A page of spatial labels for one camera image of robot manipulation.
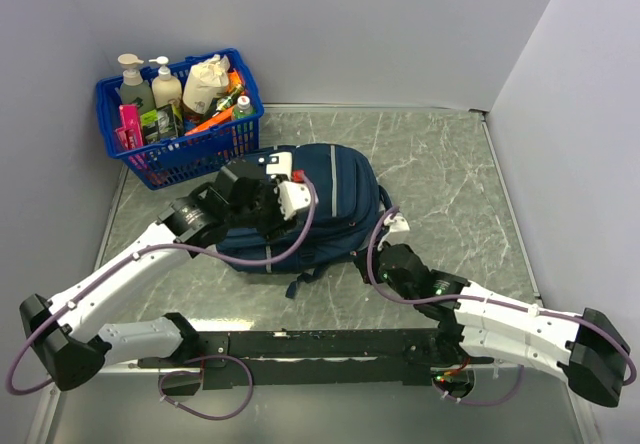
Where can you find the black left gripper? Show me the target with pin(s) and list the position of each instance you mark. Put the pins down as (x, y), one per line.
(281, 225)

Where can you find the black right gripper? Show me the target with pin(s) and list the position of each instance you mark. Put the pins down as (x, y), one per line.
(377, 255)

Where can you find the navy blue student backpack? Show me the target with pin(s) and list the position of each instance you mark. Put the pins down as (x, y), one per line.
(350, 202)

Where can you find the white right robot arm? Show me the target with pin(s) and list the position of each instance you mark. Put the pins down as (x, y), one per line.
(583, 350)

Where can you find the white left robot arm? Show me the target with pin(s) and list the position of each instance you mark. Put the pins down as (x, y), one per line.
(70, 332)

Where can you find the beige paper bag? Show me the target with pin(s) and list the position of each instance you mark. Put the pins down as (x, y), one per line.
(207, 80)

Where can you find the green bottle white cap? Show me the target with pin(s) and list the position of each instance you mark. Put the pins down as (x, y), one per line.
(243, 108)

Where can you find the blue plastic basket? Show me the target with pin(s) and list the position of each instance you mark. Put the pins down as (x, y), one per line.
(172, 161)

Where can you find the green black box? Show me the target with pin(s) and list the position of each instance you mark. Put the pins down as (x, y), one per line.
(163, 123)

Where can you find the pink box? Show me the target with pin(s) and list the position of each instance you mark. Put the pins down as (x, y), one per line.
(129, 133)

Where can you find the cream pump bottle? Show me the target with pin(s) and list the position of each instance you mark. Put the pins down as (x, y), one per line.
(166, 87)

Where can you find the grey-green pump bottle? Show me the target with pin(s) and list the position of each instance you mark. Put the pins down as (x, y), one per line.
(134, 90)

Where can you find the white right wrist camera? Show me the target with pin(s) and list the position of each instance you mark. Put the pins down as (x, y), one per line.
(395, 230)

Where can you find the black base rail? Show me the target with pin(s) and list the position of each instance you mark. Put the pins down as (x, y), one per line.
(407, 356)

